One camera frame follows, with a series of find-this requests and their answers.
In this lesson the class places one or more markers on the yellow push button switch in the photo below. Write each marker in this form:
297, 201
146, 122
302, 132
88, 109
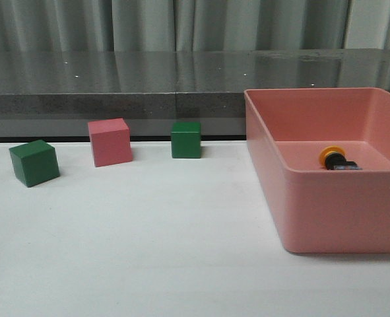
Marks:
333, 158

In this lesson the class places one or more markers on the right green wooden cube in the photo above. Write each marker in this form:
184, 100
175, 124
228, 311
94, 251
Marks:
186, 140

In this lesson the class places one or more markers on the green wooden cube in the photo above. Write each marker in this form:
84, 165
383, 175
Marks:
34, 162
186, 140

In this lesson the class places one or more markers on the pink wooden cube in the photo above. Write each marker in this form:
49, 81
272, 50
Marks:
110, 142

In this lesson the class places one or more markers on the pink plastic bin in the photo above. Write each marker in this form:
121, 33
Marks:
316, 210

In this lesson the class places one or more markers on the left green wooden cube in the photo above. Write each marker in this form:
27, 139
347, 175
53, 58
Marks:
34, 162

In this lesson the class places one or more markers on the grey stone counter ledge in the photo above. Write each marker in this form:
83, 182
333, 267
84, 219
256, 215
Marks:
54, 95

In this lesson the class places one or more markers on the grey curtain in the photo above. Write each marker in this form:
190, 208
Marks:
191, 26

